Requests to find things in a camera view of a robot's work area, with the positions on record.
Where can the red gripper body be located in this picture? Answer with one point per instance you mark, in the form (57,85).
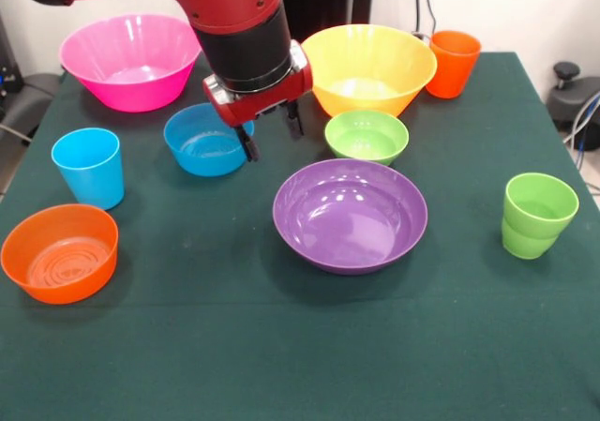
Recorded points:
(267,102)

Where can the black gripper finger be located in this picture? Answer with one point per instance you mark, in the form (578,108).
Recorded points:
(295,121)
(250,146)

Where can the green plastic bowl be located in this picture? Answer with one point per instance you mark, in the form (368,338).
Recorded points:
(365,135)

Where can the yellow plastic bowl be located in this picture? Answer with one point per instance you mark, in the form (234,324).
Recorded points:
(375,64)

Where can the purple plastic bowl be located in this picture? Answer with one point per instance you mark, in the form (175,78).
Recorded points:
(351,219)

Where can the blue plastic bowl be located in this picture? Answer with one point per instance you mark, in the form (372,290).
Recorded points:
(201,158)

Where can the pink plastic bowl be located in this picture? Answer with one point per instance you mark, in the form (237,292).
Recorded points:
(131,88)

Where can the blue plastic cup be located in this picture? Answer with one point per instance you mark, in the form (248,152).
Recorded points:
(94,182)

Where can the orange plastic cup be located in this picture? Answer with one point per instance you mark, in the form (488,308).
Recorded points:
(452,74)

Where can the dark green tablecloth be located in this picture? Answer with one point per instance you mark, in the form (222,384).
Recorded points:
(234,346)

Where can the grey chair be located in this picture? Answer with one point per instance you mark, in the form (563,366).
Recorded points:
(28,97)

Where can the orange plastic bowl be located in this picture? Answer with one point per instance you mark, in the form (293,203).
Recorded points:
(61,280)

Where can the dark equipment box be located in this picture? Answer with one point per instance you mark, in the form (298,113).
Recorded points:
(7,79)

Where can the green plastic cup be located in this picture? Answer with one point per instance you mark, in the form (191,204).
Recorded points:
(534,238)

